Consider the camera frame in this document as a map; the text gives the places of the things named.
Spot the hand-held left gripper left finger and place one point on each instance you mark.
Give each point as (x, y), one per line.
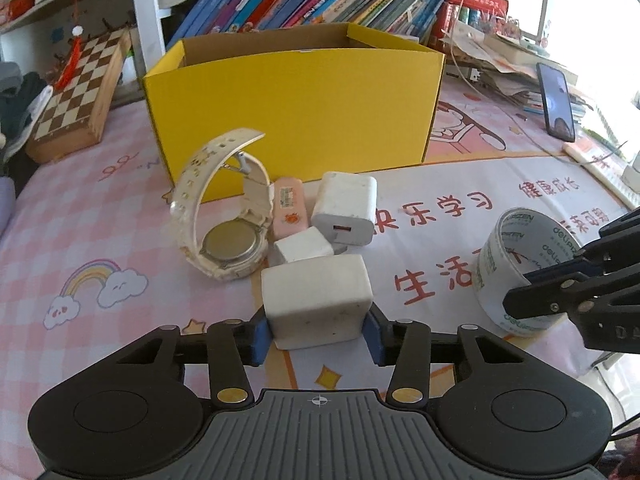
(259, 342)

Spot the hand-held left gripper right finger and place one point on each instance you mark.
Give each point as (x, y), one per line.
(375, 342)

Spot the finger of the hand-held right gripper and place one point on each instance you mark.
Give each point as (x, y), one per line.
(617, 240)
(540, 300)

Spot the clear printed tape roll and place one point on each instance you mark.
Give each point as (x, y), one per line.
(492, 260)

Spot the large white charger block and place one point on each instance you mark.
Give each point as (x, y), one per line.
(315, 300)

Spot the cream plastic wristwatch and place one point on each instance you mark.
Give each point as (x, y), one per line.
(230, 245)

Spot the small white charger cube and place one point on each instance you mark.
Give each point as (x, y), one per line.
(300, 247)

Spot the small pink eraser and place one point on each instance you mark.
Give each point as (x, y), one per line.
(287, 205)

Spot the white USB wall charger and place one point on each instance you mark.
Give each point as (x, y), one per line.
(345, 200)

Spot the yellow cardboard box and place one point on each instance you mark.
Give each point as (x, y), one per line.
(300, 110)

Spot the white orange booklet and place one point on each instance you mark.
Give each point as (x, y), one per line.
(590, 152)

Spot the black smartphone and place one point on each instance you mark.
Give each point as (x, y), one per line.
(555, 100)

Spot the pink printed tablecloth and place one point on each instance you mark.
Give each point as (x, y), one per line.
(125, 210)

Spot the messy stack of papers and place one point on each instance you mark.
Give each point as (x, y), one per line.
(505, 60)

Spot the wooden folding chessboard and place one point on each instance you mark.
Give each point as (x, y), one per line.
(75, 90)

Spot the red tassel ornament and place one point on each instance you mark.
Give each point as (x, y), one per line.
(70, 67)

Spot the pile of clothes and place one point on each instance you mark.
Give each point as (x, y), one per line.
(20, 105)

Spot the white shelf unit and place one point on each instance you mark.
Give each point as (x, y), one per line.
(145, 10)

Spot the red box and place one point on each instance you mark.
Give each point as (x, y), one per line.
(20, 6)

